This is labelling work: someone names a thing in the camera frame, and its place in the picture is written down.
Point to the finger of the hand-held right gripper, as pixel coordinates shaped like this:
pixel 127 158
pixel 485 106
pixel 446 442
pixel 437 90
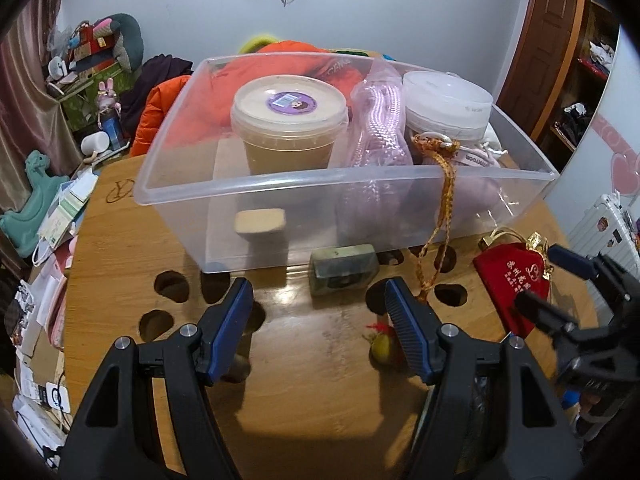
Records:
pixel 570 260
pixel 542 310

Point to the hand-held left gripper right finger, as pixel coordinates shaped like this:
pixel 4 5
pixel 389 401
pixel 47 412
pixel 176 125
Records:
pixel 407 330

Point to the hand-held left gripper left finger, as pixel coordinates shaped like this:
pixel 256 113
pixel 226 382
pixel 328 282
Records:
pixel 230 325

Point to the green rectangular block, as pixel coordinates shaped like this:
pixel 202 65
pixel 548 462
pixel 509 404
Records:
pixel 342 265

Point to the clear plastic storage box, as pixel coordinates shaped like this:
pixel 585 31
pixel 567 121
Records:
pixel 175 195

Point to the beige lidded cup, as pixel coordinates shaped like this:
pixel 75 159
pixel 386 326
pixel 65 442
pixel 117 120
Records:
pixel 287 150

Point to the white round container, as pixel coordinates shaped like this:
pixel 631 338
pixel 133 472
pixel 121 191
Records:
pixel 445 105

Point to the small yellow gourd charm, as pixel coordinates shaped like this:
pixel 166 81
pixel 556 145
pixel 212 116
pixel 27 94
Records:
pixel 382 350

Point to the white ribbed suitcase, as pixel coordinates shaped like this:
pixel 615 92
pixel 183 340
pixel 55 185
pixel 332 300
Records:
pixel 605 225

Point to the wooden desk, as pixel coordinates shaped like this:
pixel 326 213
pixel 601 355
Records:
pixel 310 385

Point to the small beige block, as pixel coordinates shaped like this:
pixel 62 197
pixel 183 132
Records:
pixel 260 221

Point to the wooden shelf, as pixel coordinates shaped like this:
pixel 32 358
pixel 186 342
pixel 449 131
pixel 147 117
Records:
pixel 585 85

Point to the pile of papers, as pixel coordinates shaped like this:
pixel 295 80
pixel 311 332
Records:
pixel 35 340

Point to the white face mask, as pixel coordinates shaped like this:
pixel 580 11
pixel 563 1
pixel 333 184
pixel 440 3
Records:
pixel 47 250

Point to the stack of medicine boxes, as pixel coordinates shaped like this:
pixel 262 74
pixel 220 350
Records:
pixel 67 207

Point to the wooden door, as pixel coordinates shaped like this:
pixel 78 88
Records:
pixel 545 35

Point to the white mug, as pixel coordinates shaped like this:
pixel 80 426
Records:
pixel 95 142

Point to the orange jacket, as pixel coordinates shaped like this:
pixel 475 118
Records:
pixel 165 105

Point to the teal dinosaur toy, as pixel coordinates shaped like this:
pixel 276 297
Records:
pixel 35 200

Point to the pink rabbit bottle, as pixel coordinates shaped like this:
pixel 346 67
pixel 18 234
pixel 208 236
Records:
pixel 110 115

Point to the dark purple cloth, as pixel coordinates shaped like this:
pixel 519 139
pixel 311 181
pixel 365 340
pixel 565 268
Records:
pixel 160 72

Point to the green patterned box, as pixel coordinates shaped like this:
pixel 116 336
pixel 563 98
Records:
pixel 85 100

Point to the yellow green cloth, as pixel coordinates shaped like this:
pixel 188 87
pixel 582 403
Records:
pixel 257 42

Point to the striped curtain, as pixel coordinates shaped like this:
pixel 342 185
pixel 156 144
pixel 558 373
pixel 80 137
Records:
pixel 25 110

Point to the grey cushion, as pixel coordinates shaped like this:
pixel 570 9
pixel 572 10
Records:
pixel 127 35

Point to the white small fan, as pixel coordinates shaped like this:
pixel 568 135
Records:
pixel 57 67

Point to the red patchwork toy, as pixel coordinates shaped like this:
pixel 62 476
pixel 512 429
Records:
pixel 87 40

